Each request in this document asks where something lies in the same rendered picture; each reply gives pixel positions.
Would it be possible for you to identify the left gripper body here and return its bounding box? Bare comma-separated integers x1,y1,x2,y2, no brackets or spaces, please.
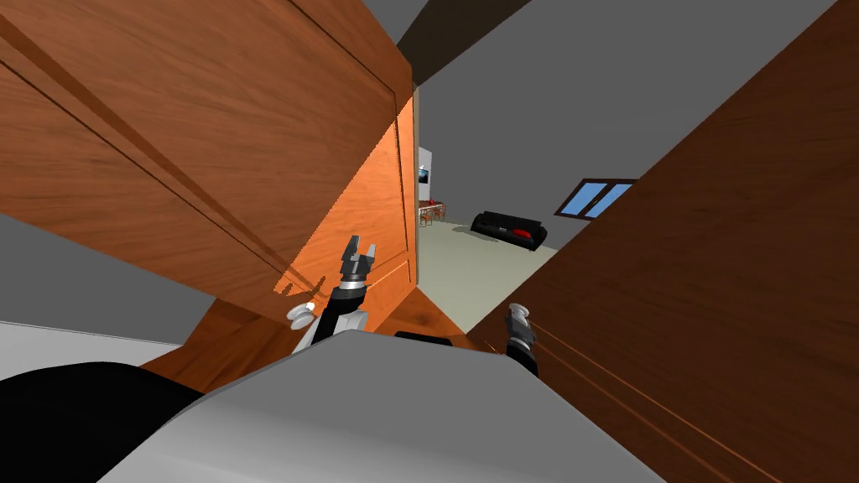
338,254,373,283

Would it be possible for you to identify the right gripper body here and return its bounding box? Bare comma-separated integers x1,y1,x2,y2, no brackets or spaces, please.
504,314,536,350

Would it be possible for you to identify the wooden dining table with chairs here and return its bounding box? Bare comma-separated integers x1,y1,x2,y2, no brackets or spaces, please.
418,198,448,229

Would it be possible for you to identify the black sofa with red cushion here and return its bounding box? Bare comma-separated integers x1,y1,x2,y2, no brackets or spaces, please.
469,210,549,252

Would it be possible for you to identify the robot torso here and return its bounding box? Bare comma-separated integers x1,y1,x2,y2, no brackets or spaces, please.
96,328,667,483

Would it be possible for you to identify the brown framed window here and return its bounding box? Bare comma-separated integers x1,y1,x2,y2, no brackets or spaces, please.
554,178,638,222

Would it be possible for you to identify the orange brown panelled door leaf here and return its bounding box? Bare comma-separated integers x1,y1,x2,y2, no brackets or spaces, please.
0,0,420,394

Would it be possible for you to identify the dark brown wooden door leaf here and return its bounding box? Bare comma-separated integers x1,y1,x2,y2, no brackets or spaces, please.
466,0,859,483

